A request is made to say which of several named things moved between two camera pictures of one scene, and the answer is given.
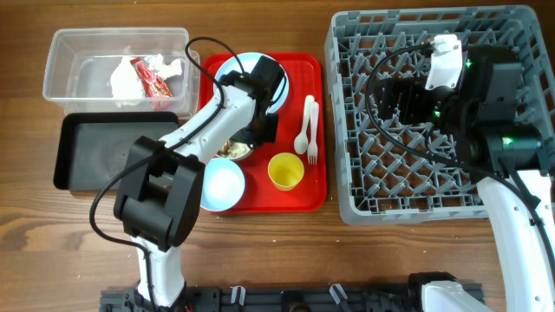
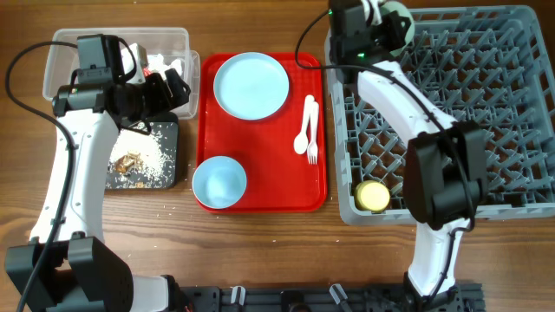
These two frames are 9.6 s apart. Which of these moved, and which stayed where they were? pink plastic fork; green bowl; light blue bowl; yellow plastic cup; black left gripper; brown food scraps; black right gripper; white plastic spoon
Moved: black left gripper; yellow plastic cup; brown food scraps; black right gripper; green bowl
Stayed: light blue bowl; white plastic spoon; pink plastic fork
